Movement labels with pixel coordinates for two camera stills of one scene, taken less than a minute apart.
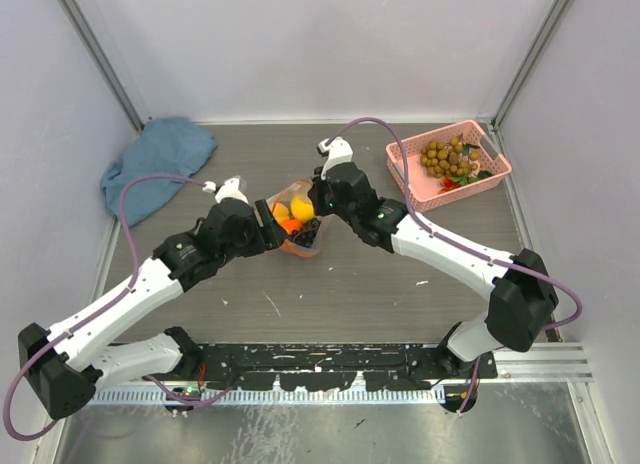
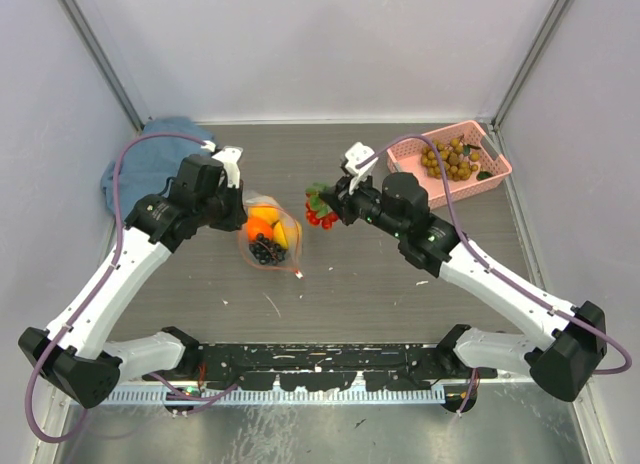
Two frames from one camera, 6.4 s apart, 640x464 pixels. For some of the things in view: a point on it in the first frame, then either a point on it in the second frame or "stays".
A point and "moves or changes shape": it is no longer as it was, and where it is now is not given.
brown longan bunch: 448,158 stays
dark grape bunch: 307,233 -> 265,251
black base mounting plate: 340,367 stays
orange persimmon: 291,225 moves or changes shape
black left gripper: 268,235 -> 238,215
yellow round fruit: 302,209 -> 286,234
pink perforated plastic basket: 446,164 stays
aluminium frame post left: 101,57 stays
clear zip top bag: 296,218 moves or changes shape
